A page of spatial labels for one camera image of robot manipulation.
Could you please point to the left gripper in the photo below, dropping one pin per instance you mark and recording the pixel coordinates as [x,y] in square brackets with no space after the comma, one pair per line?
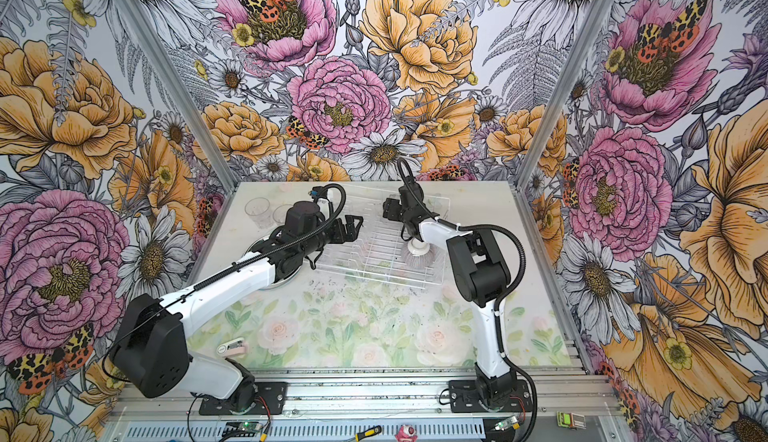
[340,236]

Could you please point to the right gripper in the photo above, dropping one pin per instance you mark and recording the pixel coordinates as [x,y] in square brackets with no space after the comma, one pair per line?
[389,208]

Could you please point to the clear glass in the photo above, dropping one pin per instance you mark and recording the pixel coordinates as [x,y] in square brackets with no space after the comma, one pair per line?
[280,214]
[259,211]

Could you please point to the green rimmed plate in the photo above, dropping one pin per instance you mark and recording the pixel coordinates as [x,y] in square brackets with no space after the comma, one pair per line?
[274,269]

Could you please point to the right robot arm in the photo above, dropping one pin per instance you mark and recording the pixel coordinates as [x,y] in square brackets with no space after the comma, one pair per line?
[480,274]

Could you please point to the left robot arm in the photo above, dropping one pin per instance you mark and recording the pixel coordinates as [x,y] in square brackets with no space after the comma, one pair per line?
[151,348]

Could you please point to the small pink white object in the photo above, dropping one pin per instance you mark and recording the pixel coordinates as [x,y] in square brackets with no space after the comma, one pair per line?
[233,348]

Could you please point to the pink round object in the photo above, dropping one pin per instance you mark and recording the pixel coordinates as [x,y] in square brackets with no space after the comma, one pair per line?
[406,433]

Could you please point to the small green display device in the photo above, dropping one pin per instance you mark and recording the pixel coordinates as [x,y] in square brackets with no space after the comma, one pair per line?
[570,420]

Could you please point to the white wire dish rack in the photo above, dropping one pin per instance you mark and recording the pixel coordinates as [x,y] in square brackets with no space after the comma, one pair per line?
[378,254]

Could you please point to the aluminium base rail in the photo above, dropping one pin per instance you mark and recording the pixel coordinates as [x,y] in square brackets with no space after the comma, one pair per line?
[327,394]

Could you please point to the yellow handled screwdriver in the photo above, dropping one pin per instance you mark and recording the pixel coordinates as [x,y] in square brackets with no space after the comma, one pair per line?
[365,434]

